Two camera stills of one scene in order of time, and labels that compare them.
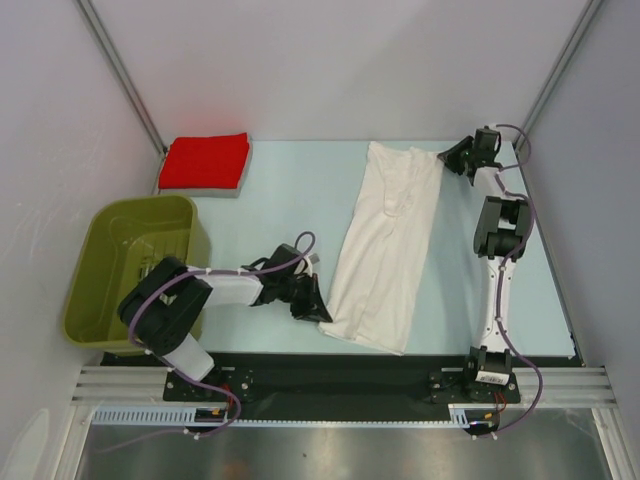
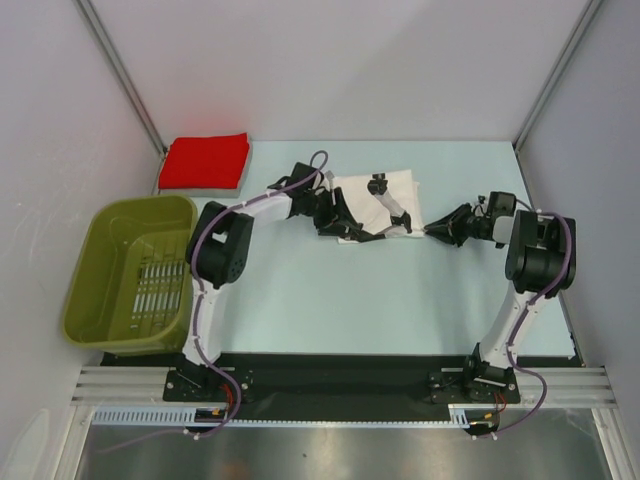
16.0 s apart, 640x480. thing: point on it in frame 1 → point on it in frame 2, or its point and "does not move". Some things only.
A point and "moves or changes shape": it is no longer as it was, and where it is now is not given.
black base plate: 471,381 does not move
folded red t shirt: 204,162 does not move
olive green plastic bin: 123,238 does not move
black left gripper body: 297,293 → 321,209
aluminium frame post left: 116,65 does not move
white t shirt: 379,283 moves or changes shape
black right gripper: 447,156 → 441,228
